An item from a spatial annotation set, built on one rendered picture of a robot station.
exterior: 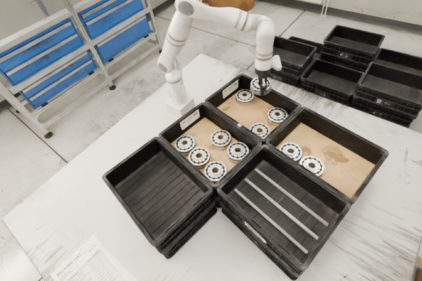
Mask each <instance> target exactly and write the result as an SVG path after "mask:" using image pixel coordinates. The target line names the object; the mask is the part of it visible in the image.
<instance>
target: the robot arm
mask: <svg viewBox="0 0 422 281"><path fill-rule="evenodd" d="M175 7H176V12H175V14H174V16H173V18H172V20H171V23H170V25H169V27H168V31H167V34H166V39H165V42H164V45H163V49H162V52H161V54H160V57H159V58H158V62H157V64H158V68H159V69H160V71H161V72H163V73H165V74H166V75H165V78H166V82H167V84H168V88H169V89H168V92H169V94H170V98H171V101H172V102H173V103H174V104H175V105H183V104H185V103H186V102H187V101H188V97H187V92H186V90H185V85H184V82H183V77H182V68H181V62H180V58H179V56H178V54H179V52H180V51H181V49H182V48H183V47H184V45H185V43H186V41H187V38H188V35H189V32H190V28H191V25H192V19H193V18H195V19H201V20H204V21H211V22H215V23H220V24H224V25H226V26H230V27H232V28H235V29H238V30H240V31H243V32H248V31H249V30H250V29H251V30H254V31H257V32H256V44H257V46H256V57H255V66H254V71H255V73H256V75H258V80H259V86H260V93H259V94H260V96H263V95H264V92H265V91H266V87H267V79H268V77H267V76H268V75H269V74H270V73H271V69H272V67H273V68H274V69H275V70H277V71H280V70H281V67H282V66H281V61H280V58H279V55H274V56H273V43H274V36H275V24H274V21H273V20H272V19H271V18H269V17H267V16H262V15H258V14H250V13H247V12H245V11H243V10H240V9H237V8H231V7H225V8H215V7H210V6H207V5H204V4H202V0H175Z"/></svg>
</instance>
